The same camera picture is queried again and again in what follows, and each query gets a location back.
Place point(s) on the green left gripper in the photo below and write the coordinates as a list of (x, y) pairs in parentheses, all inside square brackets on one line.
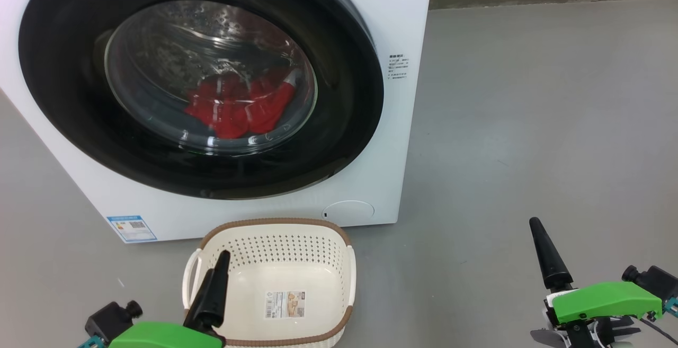
[(159, 336)]

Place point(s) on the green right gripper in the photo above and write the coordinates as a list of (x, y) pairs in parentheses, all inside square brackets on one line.
[(604, 300)]

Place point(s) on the red garment with white stripe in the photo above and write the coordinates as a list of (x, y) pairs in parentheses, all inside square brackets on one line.
[(228, 115)]

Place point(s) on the washing machine door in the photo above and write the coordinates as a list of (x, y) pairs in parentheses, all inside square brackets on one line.
[(69, 99)]

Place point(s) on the printed product label sticker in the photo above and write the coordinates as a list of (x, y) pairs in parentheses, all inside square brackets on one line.
[(285, 304)]

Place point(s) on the cream laundry basket brown rim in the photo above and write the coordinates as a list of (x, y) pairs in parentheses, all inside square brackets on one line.
[(296, 263)]

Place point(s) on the white front-load washing machine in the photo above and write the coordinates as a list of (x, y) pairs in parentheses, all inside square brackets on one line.
[(371, 178)]

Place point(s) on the stainless steel washing machine drum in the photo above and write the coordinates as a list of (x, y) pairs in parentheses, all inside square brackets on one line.
[(175, 46)]

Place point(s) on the blue energy label sticker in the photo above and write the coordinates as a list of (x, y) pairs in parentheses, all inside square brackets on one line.
[(132, 229)]

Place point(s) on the round white filter cover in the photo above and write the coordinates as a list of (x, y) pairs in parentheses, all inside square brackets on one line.
[(349, 210)]

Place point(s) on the small caution text label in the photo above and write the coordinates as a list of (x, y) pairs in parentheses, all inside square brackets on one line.
[(398, 67)]

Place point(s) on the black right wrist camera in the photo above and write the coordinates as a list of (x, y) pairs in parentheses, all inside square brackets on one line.
[(654, 280)]

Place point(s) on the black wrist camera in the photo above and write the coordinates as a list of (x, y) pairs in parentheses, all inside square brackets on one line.
[(654, 280), (108, 321)]

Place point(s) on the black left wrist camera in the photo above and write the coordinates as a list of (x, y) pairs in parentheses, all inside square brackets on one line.
[(108, 321)]

